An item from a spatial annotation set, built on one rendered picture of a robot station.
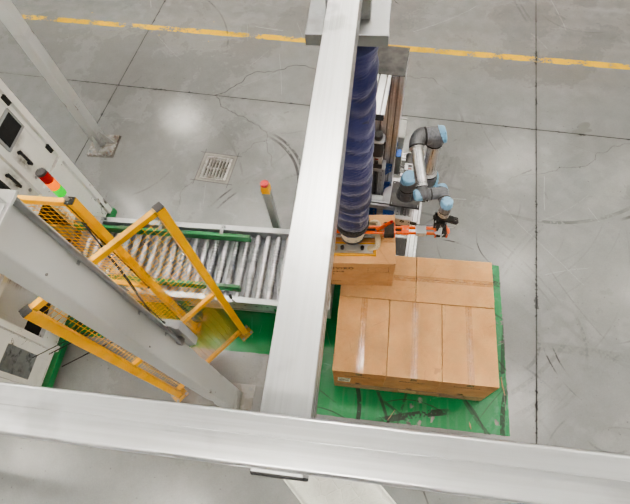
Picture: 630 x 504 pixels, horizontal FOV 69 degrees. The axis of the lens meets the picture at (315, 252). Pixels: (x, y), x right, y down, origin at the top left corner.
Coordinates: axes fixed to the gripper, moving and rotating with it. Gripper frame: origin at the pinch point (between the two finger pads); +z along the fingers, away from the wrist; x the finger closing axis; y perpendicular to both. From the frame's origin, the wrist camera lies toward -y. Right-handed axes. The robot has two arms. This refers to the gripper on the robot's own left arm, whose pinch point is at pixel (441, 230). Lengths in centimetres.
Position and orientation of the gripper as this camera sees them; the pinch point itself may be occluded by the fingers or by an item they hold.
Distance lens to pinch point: 323.5
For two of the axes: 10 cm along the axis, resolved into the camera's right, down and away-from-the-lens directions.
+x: -0.6, 8.9, -4.6
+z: 0.8, 4.6, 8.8
